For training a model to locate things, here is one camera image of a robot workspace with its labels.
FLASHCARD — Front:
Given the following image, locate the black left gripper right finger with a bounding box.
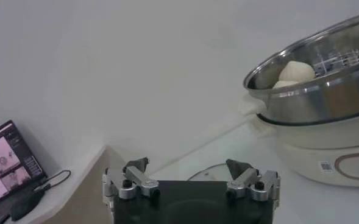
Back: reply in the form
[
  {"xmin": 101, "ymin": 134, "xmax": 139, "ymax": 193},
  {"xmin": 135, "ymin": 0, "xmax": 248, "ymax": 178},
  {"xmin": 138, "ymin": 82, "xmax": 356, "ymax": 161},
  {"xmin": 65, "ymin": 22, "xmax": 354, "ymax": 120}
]
[{"xmin": 226, "ymin": 158, "xmax": 282, "ymax": 209}]

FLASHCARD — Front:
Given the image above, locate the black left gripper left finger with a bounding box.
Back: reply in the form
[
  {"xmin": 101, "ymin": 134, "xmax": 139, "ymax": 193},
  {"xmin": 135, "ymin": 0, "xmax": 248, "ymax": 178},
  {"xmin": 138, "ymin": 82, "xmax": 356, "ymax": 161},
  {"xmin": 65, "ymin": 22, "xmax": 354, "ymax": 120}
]
[{"xmin": 102, "ymin": 156, "xmax": 161, "ymax": 211}]

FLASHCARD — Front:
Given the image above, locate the round glass pot lid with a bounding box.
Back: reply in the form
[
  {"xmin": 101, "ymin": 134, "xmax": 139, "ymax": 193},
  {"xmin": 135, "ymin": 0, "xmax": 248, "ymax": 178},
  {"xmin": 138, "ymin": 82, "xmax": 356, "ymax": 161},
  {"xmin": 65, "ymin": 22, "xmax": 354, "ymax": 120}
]
[{"xmin": 187, "ymin": 163, "xmax": 238, "ymax": 182}]

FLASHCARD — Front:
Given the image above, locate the white steamed baozi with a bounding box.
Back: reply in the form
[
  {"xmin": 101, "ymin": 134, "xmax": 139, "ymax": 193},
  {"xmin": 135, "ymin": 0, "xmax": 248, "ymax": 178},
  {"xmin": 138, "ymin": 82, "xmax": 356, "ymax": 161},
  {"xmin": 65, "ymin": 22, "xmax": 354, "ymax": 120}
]
[
  {"xmin": 278, "ymin": 60, "xmax": 316, "ymax": 83},
  {"xmin": 272, "ymin": 80, "xmax": 300, "ymax": 89}
]

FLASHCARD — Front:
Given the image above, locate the perforated steel steamer basket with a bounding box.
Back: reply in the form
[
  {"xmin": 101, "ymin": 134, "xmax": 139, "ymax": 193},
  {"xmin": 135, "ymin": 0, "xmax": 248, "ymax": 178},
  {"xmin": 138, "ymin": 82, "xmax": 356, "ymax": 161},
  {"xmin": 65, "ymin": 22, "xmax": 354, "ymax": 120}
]
[{"xmin": 238, "ymin": 10, "xmax": 359, "ymax": 126}]

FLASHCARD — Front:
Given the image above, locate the cream electric cooker pot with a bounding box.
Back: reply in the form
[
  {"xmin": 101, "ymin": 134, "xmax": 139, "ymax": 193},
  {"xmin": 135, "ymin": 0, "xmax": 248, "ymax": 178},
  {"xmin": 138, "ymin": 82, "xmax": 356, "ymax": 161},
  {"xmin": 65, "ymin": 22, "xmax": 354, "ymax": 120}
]
[{"xmin": 251, "ymin": 112, "xmax": 359, "ymax": 188}]

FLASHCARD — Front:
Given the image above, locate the white side table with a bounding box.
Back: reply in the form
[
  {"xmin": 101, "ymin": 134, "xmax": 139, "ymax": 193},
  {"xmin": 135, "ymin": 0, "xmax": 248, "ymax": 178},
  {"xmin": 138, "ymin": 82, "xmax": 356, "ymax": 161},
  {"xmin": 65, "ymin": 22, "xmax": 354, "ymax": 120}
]
[{"xmin": 2, "ymin": 145, "xmax": 108, "ymax": 224}]

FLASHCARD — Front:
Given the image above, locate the black computer mouse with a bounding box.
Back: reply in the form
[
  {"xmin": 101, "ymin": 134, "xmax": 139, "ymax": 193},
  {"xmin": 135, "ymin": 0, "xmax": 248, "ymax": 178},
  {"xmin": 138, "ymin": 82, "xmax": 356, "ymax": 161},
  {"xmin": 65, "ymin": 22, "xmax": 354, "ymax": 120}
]
[{"xmin": 10, "ymin": 190, "xmax": 46, "ymax": 222}]

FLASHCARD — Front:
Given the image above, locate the black open laptop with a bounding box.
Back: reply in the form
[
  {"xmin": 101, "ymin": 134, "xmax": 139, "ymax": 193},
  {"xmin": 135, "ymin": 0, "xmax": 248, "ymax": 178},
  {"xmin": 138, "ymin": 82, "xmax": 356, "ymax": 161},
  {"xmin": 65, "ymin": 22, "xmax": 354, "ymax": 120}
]
[{"xmin": 0, "ymin": 119, "xmax": 48, "ymax": 224}]

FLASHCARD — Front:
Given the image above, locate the thin black looped cable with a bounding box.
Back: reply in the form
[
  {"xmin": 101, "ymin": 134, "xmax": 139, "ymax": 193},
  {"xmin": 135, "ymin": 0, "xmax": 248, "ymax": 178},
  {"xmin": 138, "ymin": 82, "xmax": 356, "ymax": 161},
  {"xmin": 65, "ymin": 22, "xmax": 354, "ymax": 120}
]
[{"xmin": 32, "ymin": 169, "xmax": 72, "ymax": 193}]

